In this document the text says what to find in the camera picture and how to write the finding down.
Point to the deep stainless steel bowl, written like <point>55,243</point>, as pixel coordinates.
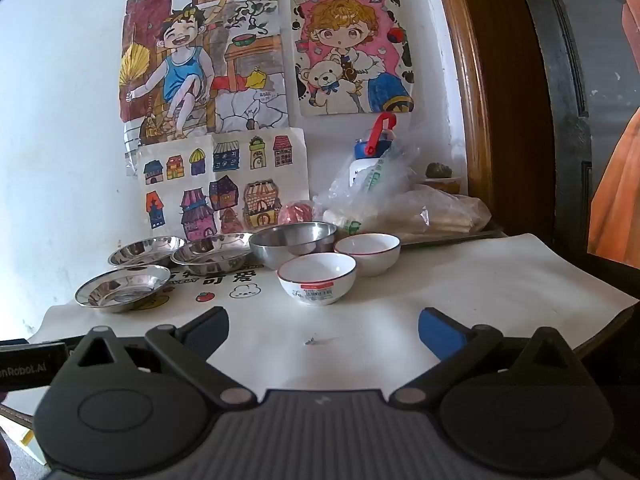
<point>292,242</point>

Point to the white bowl with red rim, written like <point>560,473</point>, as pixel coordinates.
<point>370,255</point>
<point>317,280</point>

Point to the clear plastic bag green print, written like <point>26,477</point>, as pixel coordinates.
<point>350,195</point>

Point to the plastic bag of flatbread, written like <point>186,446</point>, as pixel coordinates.
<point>440,215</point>

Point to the girl with bear wall drawing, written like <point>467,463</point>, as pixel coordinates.
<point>345,50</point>

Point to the shallow stainless steel plate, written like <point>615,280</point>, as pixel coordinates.
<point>212,257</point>
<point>145,252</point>
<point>122,287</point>

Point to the white water bottle blue lid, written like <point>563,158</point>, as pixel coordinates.
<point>367,157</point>

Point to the colourful houses drawing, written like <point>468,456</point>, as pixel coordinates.
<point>225,175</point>

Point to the brown wooden door frame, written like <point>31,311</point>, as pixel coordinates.
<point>500,85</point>

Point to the dark painting frame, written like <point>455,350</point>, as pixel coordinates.
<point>555,60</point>

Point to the laughing boy wall drawing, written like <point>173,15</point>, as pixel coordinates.
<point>175,60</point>

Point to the clear plastic food cup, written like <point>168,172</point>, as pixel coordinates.
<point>440,172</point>

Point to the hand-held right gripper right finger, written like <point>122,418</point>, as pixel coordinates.
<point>442,332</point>

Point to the metal tray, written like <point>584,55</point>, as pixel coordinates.
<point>475,234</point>

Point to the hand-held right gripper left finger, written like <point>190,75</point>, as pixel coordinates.
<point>207,332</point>

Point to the red fruit in foam net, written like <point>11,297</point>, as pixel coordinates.
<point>296,213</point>

